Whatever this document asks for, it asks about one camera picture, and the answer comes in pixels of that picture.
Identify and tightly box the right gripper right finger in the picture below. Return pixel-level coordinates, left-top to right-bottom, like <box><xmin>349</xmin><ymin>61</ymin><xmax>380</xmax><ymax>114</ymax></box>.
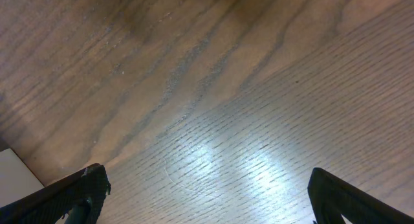
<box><xmin>307</xmin><ymin>168</ymin><xmax>413</xmax><ymax>224</ymax></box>

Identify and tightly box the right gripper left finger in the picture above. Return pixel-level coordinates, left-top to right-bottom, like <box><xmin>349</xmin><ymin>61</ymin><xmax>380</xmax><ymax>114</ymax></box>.
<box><xmin>1</xmin><ymin>163</ymin><xmax>111</xmax><ymax>224</ymax></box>

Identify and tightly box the white box pink interior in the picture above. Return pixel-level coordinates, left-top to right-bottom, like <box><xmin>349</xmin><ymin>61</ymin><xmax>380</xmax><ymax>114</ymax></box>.
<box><xmin>0</xmin><ymin>149</ymin><xmax>44</xmax><ymax>207</ymax></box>

